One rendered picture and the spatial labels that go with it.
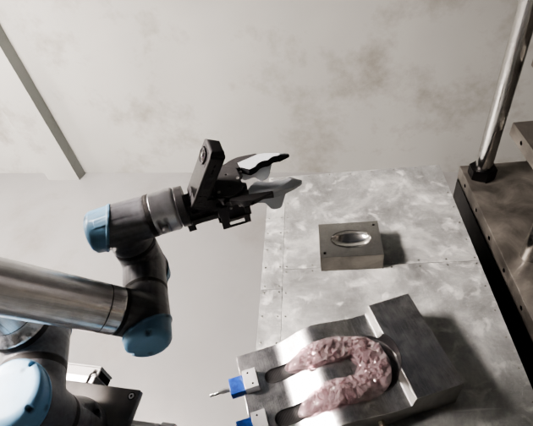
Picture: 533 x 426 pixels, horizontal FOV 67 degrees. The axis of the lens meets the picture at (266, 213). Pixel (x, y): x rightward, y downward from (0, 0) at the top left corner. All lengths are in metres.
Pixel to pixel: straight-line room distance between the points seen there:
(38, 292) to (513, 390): 1.07
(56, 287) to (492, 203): 1.45
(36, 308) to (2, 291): 0.05
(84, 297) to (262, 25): 2.12
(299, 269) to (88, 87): 2.25
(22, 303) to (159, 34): 2.30
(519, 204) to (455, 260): 0.38
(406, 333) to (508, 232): 0.62
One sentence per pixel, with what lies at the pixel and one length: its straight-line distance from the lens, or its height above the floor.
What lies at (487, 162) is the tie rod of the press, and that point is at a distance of 1.73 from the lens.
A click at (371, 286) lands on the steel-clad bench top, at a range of 1.33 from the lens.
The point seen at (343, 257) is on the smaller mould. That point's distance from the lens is 1.32.
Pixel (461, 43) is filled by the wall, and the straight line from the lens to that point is 2.60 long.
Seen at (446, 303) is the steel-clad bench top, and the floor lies 0.80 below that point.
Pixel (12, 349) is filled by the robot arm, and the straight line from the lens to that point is 0.90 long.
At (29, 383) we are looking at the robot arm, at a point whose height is 1.27.
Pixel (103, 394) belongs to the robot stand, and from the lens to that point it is 1.04.
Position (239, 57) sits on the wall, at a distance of 2.65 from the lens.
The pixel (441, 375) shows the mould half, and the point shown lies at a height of 0.91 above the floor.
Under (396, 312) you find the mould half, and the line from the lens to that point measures 1.16.
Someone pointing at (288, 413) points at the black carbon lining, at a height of 0.85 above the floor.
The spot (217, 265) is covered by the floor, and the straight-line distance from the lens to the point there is 2.52.
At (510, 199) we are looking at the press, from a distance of 1.72.
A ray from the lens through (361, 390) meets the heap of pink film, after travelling 1.05.
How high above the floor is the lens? 1.88
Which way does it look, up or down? 43 degrees down
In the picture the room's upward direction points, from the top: 11 degrees counter-clockwise
